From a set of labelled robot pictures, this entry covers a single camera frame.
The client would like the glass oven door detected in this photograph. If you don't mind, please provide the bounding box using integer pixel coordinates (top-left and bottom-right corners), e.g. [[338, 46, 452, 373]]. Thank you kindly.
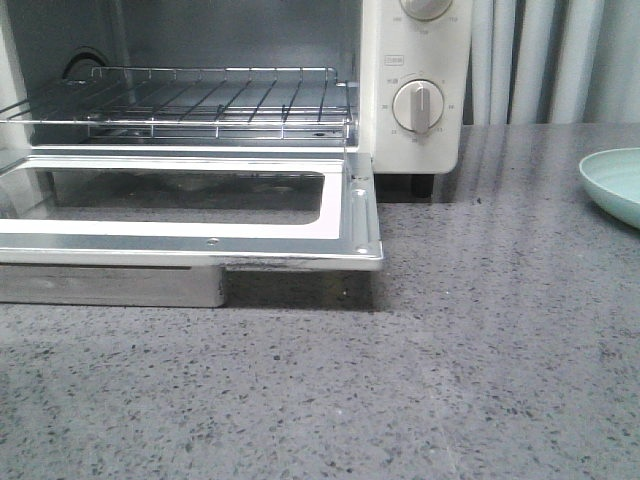
[[1, 147, 384, 271]]

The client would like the white Toshiba toaster oven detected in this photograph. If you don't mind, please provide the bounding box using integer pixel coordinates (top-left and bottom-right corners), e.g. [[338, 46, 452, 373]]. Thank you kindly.
[[1, 1, 472, 176]]

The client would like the pale grey curtain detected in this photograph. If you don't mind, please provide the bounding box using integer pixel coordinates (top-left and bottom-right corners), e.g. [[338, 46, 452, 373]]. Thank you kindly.
[[464, 1, 639, 125]]

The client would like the black right oven foot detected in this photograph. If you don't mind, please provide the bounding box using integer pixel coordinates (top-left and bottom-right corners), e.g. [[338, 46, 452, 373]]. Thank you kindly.
[[410, 174, 435, 199]]

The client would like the silver oven door handle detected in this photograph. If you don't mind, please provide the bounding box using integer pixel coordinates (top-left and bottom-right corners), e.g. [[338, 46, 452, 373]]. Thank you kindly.
[[1, 265, 226, 308]]

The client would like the mint green plate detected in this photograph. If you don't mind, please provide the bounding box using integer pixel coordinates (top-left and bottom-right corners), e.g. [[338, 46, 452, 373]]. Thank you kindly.
[[579, 148, 640, 229]]

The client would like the lower beige timer knob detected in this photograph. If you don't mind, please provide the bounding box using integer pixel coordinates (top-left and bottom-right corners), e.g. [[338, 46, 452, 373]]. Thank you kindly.
[[392, 80, 444, 134]]

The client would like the metal wire oven rack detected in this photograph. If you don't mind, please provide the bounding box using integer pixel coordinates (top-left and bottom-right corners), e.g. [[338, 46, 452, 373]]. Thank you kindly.
[[1, 66, 359, 145]]

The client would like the upper beige oven knob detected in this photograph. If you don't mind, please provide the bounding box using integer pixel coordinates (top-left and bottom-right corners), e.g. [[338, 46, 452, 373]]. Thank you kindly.
[[400, 0, 452, 21]]

